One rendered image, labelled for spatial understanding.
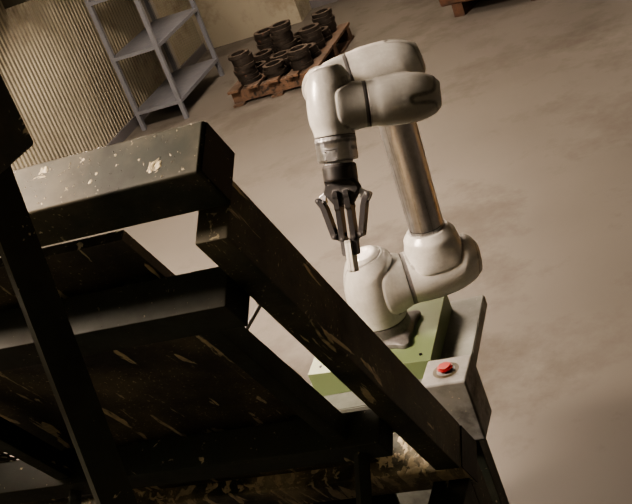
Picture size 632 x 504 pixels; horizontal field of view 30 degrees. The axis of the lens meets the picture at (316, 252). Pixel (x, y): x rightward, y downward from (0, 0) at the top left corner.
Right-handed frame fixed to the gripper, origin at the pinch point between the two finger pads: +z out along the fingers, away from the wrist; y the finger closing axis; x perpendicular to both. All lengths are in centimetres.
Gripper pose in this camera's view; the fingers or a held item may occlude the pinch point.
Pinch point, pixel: (351, 255)
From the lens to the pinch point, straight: 254.2
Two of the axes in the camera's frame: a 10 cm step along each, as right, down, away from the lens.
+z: 1.4, 9.9, 0.4
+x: 3.6, -0.9, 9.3
